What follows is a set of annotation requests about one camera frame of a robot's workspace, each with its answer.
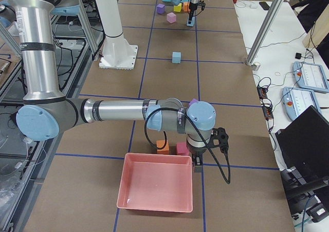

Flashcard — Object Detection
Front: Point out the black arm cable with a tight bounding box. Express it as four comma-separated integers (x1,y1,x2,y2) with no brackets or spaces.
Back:
143,107,231,185

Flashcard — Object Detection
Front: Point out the black smartphone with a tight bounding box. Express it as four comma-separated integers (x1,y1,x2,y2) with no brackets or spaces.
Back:
259,1,270,11

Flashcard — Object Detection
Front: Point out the light blue block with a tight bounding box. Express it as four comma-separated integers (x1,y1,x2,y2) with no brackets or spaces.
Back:
172,51,181,64
186,17,195,27

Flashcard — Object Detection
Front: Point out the yellow block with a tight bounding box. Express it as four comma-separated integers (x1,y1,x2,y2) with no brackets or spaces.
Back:
173,3,182,12

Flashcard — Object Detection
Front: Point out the small metal cylinder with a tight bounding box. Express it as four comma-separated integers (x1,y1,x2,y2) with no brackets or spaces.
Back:
251,62,261,72

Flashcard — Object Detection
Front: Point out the black laptop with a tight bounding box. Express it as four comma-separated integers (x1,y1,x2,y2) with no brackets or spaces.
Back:
275,105,328,178

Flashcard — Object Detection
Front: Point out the orange block near red bin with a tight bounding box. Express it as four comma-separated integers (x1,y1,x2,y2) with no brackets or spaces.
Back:
156,140,170,155

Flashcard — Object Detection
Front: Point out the pink block near cyan bin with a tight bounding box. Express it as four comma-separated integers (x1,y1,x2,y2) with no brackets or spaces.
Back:
166,12,177,24

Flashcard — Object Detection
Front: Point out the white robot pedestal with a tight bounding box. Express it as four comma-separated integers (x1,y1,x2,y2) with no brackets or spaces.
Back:
95,0,138,70

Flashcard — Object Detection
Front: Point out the pink block beside red bin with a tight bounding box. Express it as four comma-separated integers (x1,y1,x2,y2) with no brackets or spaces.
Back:
176,142,190,156

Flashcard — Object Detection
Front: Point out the upper teach pendant tablet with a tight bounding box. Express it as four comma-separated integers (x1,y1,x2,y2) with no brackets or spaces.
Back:
293,62,328,93

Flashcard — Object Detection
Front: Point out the purple block near cyan bin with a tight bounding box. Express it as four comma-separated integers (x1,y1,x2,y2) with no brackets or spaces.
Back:
156,4,166,14

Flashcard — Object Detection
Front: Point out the purple block near red bin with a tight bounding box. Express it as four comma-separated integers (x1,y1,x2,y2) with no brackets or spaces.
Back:
189,98,198,106

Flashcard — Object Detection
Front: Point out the teach pendant tablet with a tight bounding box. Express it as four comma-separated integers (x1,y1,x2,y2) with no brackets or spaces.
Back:
282,87,322,121
293,62,328,93

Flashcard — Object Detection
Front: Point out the aluminium frame post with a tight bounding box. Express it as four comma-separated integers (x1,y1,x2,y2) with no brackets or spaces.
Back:
245,0,284,66

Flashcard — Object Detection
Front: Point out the lower teach pendant tablet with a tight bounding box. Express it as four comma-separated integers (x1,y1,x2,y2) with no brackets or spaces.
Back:
282,87,322,121

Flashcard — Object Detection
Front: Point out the orange block near cyan bin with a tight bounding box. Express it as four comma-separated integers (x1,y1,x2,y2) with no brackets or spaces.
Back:
182,2,189,12

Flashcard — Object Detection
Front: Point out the red plastic bin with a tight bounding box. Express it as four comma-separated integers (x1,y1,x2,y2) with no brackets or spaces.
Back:
117,153,193,213

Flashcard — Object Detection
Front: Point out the black power strip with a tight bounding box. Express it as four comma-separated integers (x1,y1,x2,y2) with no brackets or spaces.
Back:
257,85,273,121

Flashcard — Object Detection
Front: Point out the seated person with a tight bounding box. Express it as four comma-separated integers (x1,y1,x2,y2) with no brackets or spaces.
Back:
291,0,328,32

